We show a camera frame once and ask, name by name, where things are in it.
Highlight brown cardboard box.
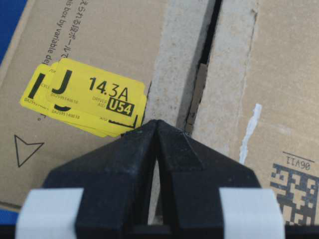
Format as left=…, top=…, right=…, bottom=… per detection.
left=0, top=0, right=319, bottom=225

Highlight yellow shipping label stickers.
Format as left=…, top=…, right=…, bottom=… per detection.
left=20, top=58, right=147, bottom=137

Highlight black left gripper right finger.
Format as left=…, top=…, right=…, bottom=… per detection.
left=157, top=120, right=261, bottom=239

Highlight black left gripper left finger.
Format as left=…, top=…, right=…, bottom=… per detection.
left=43, top=120, right=157, bottom=239

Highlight blue table mat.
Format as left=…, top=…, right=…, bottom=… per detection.
left=0, top=0, right=27, bottom=65

